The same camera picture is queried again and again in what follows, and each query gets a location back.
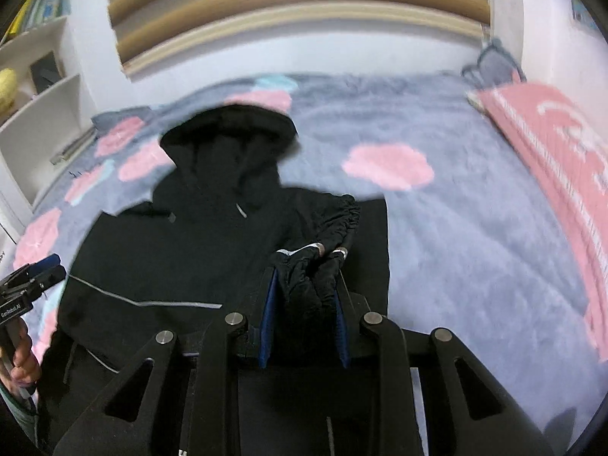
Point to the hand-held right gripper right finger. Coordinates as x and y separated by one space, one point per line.
342 330

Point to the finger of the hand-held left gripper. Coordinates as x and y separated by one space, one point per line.
45 278
43 262

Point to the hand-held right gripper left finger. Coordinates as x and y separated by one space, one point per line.
268 323

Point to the black hooded jacket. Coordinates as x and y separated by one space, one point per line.
204 247

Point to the person's left forearm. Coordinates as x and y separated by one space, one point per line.
19 413

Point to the person's left hand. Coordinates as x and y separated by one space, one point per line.
24 363

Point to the grey rod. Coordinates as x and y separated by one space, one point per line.
71 146

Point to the white shelf unit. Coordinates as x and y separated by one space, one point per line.
42 114

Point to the grey blanket with pink flowers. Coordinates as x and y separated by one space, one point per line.
451 228

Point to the yellow plush toy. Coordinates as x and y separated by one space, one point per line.
7 90

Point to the row of books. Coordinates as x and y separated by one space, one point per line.
42 2

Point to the pink striped pillow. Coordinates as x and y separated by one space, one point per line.
546 152

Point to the grey cushion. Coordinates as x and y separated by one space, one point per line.
496 64

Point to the wooden headboard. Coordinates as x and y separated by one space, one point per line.
285 4

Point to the dark picture frame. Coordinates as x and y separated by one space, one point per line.
46 71

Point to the wall poster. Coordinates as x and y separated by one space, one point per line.
583 12

